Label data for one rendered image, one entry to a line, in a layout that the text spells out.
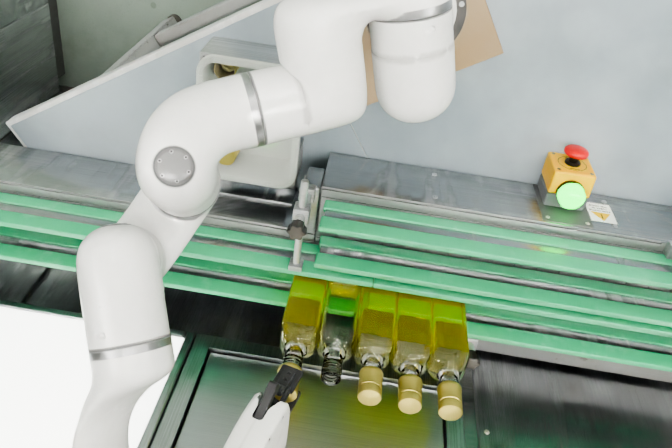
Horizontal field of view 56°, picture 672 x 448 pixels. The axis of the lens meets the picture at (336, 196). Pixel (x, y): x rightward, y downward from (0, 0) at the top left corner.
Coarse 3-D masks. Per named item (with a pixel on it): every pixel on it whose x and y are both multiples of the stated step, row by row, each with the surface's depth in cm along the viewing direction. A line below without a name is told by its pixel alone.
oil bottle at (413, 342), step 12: (396, 300) 105; (408, 300) 103; (420, 300) 104; (396, 312) 101; (408, 312) 101; (420, 312) 101; (396, 324) 99; (408, 324) 99; (420, 324) 99; (396, 336) 97; (408, 336) 96; (420, 336) 97; (396, 348) 95; (408, 348) 95; (420, 348) 95; (396, 360) 95; (408, 360) 94; (420, 360) 94; (396, 372) 96; (420, 372) 95
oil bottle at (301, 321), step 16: (304, 288) 103; (320, 288) 103; (288, 304) 99; (304, 304) 100; (320, 304) 100; (288, 320) 96; (304, 320) 97; (320, 320) 102; (288, 336) 95; (304, 336) 95
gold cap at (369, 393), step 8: (368, 368) 91; (376, 368) 91; (360, 376) 91; (368, 376) 90; (376, 376) 90; (360, 384) 90; (368, 384) 89; (376, 384) 89; (360, 392) 89; (368, 392) 88; (376, 392) 88; (360, 400) 89; (368, 400) 89; (376, 400) 89
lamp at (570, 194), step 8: (560, 184) 106; (568, 184) 104; (576, 184) 104; (560, 192) 104; (568, 192) 103; (576, 192) 103; (584, 192) 104; (560, 200) 104; (568, 200) 104; (576, 200) 103; (584, 200) 104; (568, 208) 105
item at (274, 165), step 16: (208, 64) 102; (240, 64) 99; (256, 64) 99; (272, 64) 99; (208, 80) 104; (272, 144) 114; (288, 144) 114; (240, 160) 114; (256, 160) 114; (272, 160) 115; (288, 160) 115; (224, 176) 110; (240, 176) 110; (256, 176) 111; (272, 176) 111; (288, 176) 110
